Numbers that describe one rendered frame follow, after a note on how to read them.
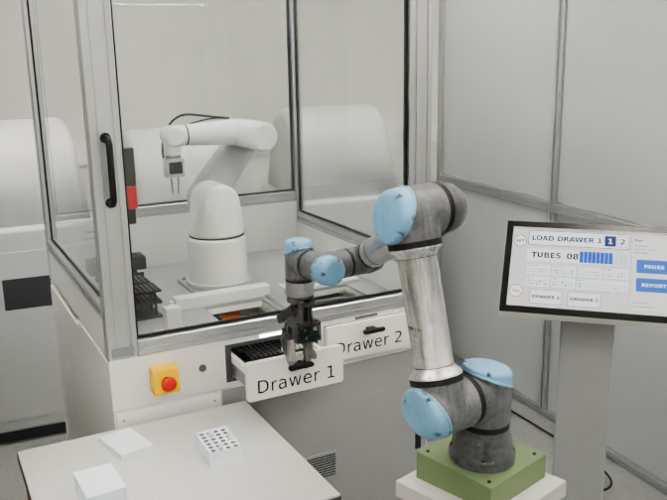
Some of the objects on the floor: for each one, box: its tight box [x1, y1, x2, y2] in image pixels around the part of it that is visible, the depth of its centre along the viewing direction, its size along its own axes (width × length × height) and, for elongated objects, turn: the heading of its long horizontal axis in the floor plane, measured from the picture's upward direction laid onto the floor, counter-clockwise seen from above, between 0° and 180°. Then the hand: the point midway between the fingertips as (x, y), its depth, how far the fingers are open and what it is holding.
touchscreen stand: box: [552, 321, 614, 500], centre depth 259 cm, size 50×45×102 cm
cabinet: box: [55, 317, 427, 500], centre depth 291 cm, size 95×103×80 cm
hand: (298, 364), depth 221 cm, fingers open, 3 cm apart
